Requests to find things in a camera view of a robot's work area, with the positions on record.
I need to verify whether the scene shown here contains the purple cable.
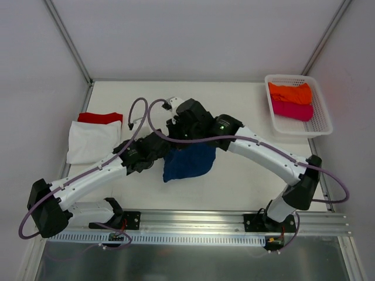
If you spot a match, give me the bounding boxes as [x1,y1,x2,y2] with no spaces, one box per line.
[146,99,350,254]
[18,97,149,249]

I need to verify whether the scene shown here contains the orange t shirt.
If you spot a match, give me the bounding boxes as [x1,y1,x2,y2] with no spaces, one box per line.
[268,83,313,105]

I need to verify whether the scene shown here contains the folded white t shirt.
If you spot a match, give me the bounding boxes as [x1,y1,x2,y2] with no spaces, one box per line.
[66,121,122,165]

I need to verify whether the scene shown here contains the white slotted cable duct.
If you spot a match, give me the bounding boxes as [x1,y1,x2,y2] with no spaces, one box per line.
[49,231,266,247]

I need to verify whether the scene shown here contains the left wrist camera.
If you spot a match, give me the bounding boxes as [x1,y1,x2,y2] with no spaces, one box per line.
[128,118,142,131]

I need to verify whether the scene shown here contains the aluminium mounting rail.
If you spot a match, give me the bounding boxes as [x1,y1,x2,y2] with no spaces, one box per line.
[63,210,352,237]

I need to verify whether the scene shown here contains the folded red t shirt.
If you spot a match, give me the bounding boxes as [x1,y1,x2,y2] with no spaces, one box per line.
[77,112,123,125]

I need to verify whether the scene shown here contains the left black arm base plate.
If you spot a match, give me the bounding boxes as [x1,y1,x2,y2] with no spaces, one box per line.
[88,209,141,230]

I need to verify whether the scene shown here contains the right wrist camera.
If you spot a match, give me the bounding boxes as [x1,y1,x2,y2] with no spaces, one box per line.
[162,97,185,116]

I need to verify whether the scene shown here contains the navy blue t shirt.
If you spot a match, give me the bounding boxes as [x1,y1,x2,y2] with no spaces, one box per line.
[162,143,216,183]

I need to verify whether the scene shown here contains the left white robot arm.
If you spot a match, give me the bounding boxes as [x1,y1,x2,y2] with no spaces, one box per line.
[27,133,171,238]

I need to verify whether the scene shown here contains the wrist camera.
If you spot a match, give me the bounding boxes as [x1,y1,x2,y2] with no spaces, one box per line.
[128,118,142,131]
[162,97,185,116]

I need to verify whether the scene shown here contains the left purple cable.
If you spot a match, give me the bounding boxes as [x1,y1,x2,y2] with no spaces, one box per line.
[18,97,149,249]

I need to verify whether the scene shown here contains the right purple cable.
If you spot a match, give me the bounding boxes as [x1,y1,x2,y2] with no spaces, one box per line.
[146,99,350,254]

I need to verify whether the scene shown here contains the white plastic basket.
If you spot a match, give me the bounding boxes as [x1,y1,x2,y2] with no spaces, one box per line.
[264,74,333,138]

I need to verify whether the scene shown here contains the pink t shirt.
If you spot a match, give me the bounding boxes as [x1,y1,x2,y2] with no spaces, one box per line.
[271,98,313,122]

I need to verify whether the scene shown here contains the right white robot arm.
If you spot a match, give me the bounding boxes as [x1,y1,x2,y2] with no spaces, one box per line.
[162,97,322,232]

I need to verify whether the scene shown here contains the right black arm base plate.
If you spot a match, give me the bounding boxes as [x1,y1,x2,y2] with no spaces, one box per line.
[243,214,296,233]

